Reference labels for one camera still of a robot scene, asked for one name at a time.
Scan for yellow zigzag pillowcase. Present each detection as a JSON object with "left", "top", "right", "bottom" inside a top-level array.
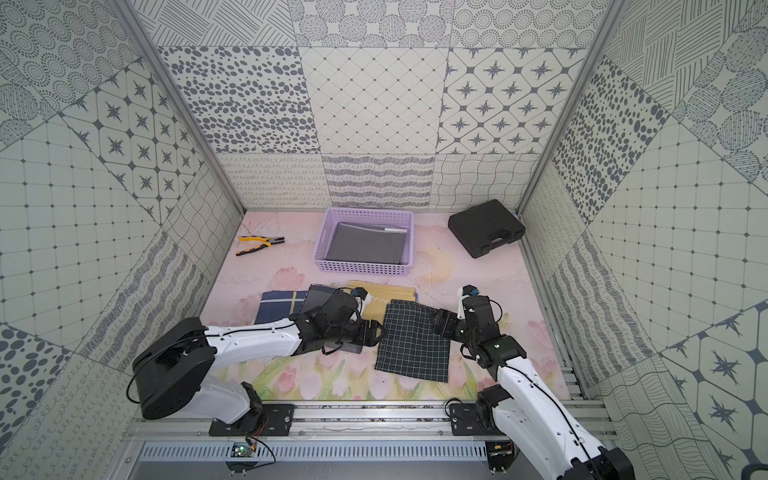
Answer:
[{"left": 348, "top": 281, "right": 417, "bottom": 324}]

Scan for black white grid pillowcase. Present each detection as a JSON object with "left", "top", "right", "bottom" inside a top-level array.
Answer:
[{"left": 375, "top": 300, "right": 450, "bottom": 383}]

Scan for purple plastic basket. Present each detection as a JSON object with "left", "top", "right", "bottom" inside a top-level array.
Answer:
[{"left": 314, "top": 207, "right": 415, "bottom": 276}]

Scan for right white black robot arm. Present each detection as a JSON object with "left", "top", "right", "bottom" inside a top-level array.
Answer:
[{"left": 432, "top": 285, "right": 635, "bottom": 479}]

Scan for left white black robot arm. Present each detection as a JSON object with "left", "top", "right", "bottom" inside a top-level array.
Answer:
[{"left": 126, "top": 288, "right": 387, "bottom": 431}]

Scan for grey blue plaid pillowcase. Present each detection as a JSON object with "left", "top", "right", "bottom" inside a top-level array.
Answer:
[{"left": 254, "top": 285, "right": 361, "bottom": 355}]

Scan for black plastic tool case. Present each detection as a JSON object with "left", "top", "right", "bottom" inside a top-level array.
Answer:
[{"left": 448, "top": 199, "right": 526, "bottom": 258}]

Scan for small green circuit board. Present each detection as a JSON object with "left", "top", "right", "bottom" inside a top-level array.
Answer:
[{"left": 231, "top": 443, "right": 254, "bottom": 458}]

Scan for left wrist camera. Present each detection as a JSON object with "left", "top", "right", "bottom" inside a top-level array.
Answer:
[{"left": 351, "top": 287, "right": 372, "bottom": 321}]

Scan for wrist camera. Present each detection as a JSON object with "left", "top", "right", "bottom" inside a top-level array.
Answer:
[
  {"left": 351, "top": 287, "right": 372, "bottom": 321},
  {"left": 457, "top": 285, "right": 479, "bottom": 320}
]

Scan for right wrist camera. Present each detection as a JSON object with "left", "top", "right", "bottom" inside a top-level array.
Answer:
[{"left": 457, "top": 285, "right": 479, "bottom": 320}]

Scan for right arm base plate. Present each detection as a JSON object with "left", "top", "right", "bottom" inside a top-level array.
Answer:
[{"left": 444, "top": 402, "right": 531, "bottom": 438}]

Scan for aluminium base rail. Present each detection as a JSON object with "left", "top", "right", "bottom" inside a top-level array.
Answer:
[{"left": 122, "top": 400, "right": 619, "bottom": 444}]

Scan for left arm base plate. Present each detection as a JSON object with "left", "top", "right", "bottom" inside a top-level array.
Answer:
[{"left": 208, "top": 403, "right": 295, "bottom": 437}]

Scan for yellow handled pliers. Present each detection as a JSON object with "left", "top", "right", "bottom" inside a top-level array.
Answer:
[{"left": 235, "top": 235, "right": 285, "bottom": 257}]

